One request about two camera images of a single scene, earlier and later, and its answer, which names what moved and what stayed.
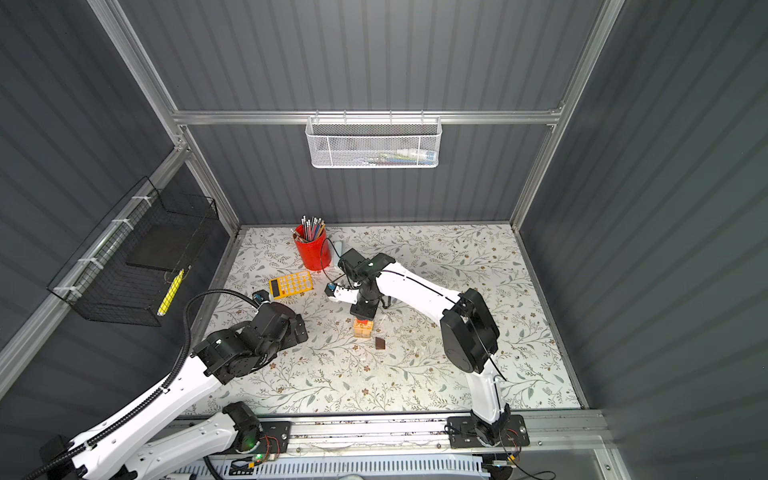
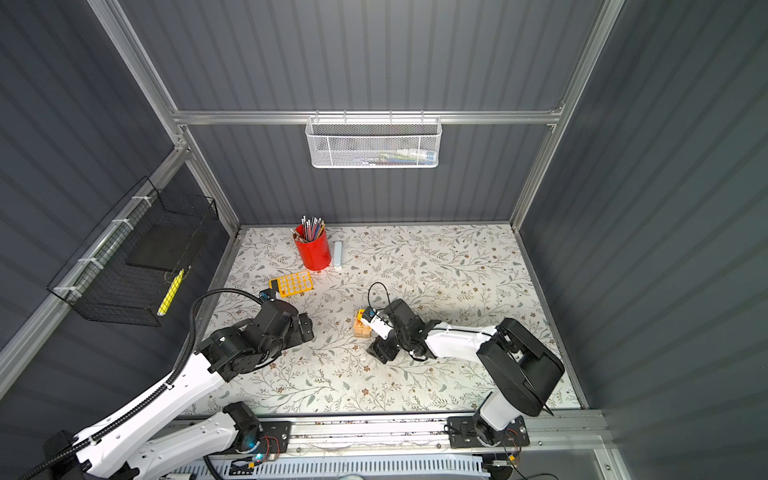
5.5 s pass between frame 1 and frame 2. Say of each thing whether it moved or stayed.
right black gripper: moved
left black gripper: stayed
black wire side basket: stayed
